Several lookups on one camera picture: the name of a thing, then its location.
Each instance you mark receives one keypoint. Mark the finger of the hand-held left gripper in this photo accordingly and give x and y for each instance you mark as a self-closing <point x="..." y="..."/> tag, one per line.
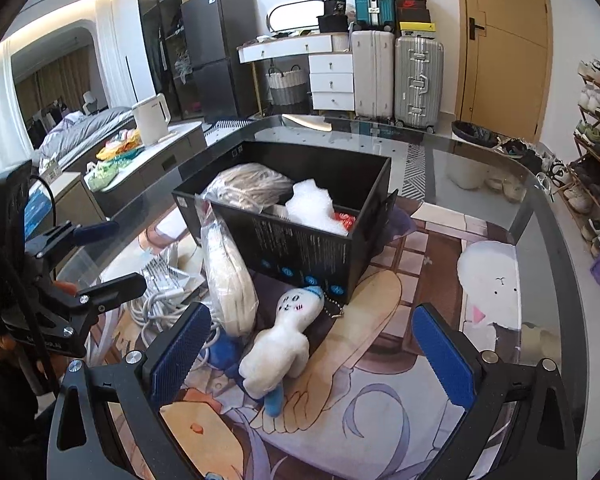
<point x="97" y="232"/>
<point x="122" y="287"/>

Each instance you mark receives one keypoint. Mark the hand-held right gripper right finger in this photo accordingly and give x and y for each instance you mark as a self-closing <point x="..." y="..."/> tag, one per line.
<point x="445" y="360"/>

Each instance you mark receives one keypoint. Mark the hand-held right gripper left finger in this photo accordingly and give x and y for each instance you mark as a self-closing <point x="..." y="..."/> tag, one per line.
<point x="180" y="345"/>

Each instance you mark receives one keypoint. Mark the white blue plush toy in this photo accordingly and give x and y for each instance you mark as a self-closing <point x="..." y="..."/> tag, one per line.
<point x="275" y="350"/>

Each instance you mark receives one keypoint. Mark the black storage box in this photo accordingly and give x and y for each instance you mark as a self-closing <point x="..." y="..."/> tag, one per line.
<point x="300" y="250"/>

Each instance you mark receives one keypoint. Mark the red white packet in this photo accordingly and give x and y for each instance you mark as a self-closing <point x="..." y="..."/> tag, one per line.
<point x="342" y="220"/>

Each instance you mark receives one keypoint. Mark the white foam piece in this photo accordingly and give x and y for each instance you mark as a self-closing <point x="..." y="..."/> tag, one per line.
<point x="315" y="205"/>

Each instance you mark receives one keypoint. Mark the person's left hand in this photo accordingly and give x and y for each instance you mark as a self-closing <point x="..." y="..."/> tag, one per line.
<point x="65" y="289"/>

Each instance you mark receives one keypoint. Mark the blue box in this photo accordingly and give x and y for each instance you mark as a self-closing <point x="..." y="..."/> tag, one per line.
<point x="35" y="210"/>

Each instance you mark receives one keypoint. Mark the wooden side cabinet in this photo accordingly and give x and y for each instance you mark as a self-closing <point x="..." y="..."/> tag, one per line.
<point x="75" y="200"/>

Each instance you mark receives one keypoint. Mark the small clear plastic packet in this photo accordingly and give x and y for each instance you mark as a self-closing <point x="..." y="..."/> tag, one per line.
<point x="167" y="270"/>

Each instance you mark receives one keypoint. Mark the green snack packets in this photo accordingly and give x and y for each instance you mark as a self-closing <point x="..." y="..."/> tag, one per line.
<point x="102" y="175"/>

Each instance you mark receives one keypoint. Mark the printed cartoon table mat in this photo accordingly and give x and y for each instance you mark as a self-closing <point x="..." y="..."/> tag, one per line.
<point x="380" y="400"/>

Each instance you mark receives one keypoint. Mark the pile of colourful snack packets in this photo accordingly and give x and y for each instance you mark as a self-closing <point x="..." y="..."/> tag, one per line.
<point x="120" y="147"/>

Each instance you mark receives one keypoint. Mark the white sheer curtain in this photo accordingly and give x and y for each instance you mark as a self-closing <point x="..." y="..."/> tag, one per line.
<point x="0" y="110"/>

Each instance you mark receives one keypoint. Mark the grey low cabinet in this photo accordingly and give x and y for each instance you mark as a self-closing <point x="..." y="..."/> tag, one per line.
<point x="160" y="160"/>

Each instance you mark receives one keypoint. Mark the bed with grey duvet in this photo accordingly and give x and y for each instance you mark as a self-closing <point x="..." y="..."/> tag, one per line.
<point x="80" y="125"/>

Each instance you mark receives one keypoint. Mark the white electric kettle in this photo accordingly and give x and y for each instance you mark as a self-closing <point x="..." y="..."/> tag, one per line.
<point x="150" y="120"/>

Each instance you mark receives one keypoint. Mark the dark glass wardrobe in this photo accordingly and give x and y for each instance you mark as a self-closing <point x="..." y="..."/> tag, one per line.
<point x="155" y="35"/>

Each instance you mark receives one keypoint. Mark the pile of floor shoes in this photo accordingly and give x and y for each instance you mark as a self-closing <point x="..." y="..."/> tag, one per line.
<point x="550" y="175"/>

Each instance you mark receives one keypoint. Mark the black refrigerator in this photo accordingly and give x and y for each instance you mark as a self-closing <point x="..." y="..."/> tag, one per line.
<point x="215" y="35"/>

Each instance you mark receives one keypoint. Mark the woven basket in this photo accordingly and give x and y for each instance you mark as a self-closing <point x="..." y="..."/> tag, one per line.
<point x="286" y="87"/>

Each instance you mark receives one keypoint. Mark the white vanity desk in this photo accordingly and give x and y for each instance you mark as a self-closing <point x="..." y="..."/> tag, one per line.
<point x="330" y="80"/>

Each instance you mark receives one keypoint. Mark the silver suitcase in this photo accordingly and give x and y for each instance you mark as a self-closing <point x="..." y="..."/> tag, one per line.
<point x="417" y="80"/>

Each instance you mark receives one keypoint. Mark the white suitcase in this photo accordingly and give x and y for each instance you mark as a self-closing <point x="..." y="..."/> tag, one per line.
<point x="375" y="75"/>

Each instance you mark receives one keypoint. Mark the oval mirror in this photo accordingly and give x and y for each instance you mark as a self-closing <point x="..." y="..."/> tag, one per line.
<point x="295" y="15"/>

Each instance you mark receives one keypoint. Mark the shoe rack with shoes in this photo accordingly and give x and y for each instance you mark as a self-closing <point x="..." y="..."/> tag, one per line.
<point x="592" y="105"/>

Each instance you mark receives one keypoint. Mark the wooden door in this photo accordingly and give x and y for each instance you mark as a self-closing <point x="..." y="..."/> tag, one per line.
<point x="510" y="60"/>

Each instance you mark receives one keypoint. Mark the black bag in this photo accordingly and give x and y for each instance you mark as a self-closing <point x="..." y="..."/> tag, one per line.
<point x="332" y="22"/>

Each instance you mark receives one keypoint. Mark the yellow black box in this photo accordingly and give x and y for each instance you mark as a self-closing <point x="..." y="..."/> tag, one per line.
<point x="415" y="28"/>

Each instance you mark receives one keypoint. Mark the black shoe box red logo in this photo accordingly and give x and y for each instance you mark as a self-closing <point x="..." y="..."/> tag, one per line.
<point x="411" y="7"/>

